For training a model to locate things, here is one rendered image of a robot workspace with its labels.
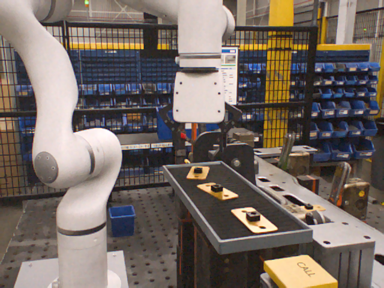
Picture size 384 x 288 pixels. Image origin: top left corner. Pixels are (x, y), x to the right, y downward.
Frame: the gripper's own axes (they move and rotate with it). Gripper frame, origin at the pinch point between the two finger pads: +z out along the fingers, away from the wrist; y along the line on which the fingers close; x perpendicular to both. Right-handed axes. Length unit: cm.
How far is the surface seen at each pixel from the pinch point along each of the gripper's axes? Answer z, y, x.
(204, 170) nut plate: 5.7, 0.9, 1.7
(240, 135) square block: 17, 6, 92
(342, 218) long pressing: 22.1, 33.9, 19.5
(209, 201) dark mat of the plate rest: 6.0, 3.8, -15.3
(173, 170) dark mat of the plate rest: 6.0, -5.8, 1.2
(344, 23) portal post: -60, 131, 508
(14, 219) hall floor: 122, -191, 211
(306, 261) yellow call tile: 5.9, 17.3, -32.8
